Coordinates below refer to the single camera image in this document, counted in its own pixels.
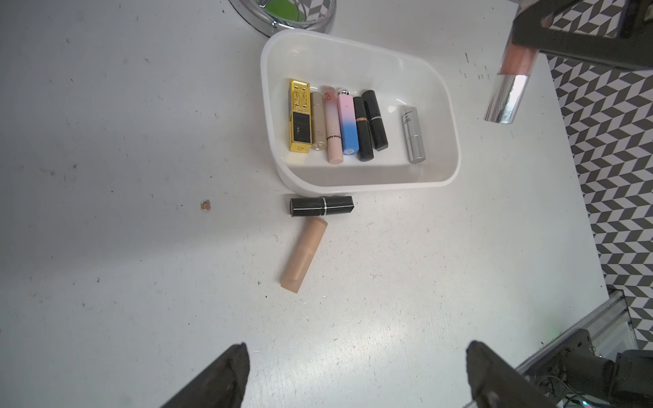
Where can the pink and blue lipstick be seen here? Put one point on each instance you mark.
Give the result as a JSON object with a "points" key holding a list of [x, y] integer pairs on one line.
{"points": [[346, 113]]}

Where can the beige lipstick tube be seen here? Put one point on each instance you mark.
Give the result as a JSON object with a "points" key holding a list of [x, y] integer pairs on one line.
{"points": [[303, 254]]}

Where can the gold and black square lipstick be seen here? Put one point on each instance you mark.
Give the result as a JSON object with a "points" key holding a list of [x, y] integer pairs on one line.
{"points": [[300, 132]]}

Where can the slim black lipstick tube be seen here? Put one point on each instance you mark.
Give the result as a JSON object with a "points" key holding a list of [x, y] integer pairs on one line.
{"points": [[320, 206]]}

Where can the silver lipstick tube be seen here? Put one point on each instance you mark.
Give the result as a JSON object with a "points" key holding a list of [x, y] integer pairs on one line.
{"points": [[413, 135]]}

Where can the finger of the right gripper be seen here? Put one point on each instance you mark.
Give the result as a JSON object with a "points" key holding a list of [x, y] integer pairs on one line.
{"points": [[629, 50]]}

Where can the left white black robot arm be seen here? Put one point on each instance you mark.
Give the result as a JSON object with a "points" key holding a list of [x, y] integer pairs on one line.
{"points": [[570, 370]]}

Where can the chrome stand with green leaves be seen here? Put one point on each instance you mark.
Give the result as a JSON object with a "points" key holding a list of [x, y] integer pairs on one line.
{"points": [[272, 16]]}

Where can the white plastic storage box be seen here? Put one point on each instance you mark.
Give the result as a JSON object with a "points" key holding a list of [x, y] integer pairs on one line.
{"points": [[397, 79]]}

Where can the clear pink lip gloss tube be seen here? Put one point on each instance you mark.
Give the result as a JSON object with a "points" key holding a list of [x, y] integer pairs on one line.
{"points": [[333, 134]]}

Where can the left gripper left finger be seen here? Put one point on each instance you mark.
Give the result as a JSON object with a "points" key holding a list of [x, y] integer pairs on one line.
{"points": [[222, 384]]}

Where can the black lipstick with silver band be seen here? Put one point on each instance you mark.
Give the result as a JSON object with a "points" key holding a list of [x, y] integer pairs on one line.
{"points": [[375, 121]]}

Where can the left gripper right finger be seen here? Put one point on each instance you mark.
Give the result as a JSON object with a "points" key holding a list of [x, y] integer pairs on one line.
{"points": [[494, 383]]}

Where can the aluminium front rail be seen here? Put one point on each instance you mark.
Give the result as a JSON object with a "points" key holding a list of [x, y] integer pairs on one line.
{"points": [[610, 329]]}

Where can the pink and silver lipstick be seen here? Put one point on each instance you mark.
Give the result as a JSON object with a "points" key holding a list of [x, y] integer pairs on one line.
{"points": [[511, 82]]}

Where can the bronze lipstick tube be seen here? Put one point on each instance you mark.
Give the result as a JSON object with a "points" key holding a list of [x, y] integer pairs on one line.
{"points": [[319, 133]]}

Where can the black lipstick with gold band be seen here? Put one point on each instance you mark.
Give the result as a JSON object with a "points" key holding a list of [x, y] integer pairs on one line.
{"points": [[365, 152]]}

